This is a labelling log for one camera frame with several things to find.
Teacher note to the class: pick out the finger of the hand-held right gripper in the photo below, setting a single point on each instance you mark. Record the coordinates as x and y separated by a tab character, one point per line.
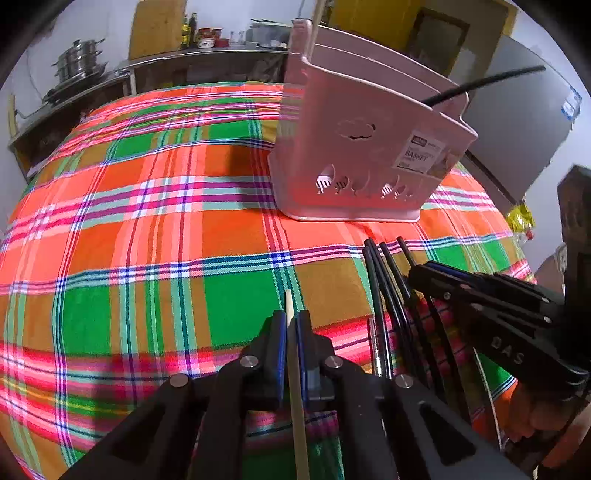
508	284
443	288

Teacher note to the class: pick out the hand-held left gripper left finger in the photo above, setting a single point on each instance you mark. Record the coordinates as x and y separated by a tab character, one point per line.
279	350

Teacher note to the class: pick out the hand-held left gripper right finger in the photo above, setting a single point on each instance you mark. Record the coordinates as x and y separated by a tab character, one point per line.
302	350

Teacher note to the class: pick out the wooden chopstick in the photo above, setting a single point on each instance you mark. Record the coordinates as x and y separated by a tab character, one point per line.
316	27
296	415

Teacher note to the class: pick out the pink utensil basket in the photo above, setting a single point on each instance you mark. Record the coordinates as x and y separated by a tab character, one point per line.
360	152

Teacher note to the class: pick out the person's right hand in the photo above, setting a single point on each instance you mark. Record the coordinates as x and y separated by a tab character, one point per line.
549	429

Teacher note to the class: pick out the yellow plastic bag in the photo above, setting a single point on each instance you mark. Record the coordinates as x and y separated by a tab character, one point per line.
521	217

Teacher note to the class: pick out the dark wooden furniture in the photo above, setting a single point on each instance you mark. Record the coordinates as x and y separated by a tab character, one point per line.
577	221

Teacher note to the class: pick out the grey refrigerator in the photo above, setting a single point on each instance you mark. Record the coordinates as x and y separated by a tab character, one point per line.
517	129

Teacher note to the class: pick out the plaid tablecloth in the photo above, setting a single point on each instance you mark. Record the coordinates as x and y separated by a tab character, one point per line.
138	230

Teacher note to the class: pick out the metal kitchen counter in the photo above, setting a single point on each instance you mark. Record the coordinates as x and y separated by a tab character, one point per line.
184	56

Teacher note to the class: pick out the red lidded jars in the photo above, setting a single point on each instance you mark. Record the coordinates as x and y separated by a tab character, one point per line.
207	39

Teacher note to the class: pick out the dark oil bottle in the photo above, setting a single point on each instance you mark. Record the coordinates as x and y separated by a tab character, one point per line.
193	30
185	34

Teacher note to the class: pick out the black stove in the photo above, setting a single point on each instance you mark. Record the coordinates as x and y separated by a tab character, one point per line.
69	91

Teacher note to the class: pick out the wooden cutting board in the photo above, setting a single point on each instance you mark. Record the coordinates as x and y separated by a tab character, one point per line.
157	27

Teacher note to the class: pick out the stacked steel pot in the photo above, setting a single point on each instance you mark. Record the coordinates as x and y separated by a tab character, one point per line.
78	60

